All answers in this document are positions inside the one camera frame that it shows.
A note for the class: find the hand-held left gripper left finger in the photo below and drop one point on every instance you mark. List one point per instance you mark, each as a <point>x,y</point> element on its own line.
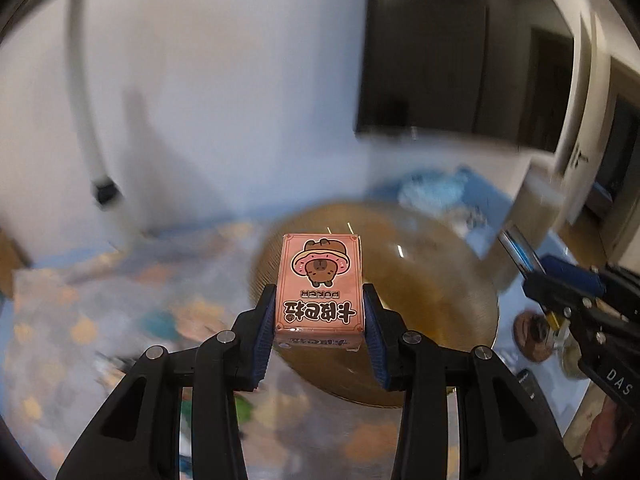
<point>265,332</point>

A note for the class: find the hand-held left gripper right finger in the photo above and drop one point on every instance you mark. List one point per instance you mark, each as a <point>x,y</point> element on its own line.
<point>376,342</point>

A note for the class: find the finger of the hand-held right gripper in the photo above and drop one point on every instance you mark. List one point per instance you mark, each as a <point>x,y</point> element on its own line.
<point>570,272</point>
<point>555,295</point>

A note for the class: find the pink playing card box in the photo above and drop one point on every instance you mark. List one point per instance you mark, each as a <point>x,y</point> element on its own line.
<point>317,290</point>

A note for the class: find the grey rectangular object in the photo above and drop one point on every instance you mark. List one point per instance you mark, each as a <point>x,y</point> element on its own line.
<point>532,210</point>

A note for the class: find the amber ribbed glass bowl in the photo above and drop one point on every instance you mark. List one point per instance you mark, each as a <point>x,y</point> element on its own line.
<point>430,285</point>

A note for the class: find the person's right hand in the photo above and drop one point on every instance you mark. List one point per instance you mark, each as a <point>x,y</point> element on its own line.
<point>607,432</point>

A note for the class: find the brown round figurine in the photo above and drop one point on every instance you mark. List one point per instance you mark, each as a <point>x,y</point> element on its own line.
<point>532,337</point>

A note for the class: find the small green object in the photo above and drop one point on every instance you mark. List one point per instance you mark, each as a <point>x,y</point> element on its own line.
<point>245,410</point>

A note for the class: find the small black device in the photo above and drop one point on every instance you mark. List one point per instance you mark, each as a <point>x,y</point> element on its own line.
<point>527,384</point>

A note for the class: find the teal fluffy ball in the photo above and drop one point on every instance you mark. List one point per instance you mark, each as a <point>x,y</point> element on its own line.
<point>156,322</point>

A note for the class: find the light blue crumpled cloth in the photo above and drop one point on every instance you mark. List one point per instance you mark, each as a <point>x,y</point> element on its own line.
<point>431,187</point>

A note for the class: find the leaf-patterned tablecloth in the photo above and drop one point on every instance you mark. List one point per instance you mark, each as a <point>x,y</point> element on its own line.
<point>75,360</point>

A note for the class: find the black television screen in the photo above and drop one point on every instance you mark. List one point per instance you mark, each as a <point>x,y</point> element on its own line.
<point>425,60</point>

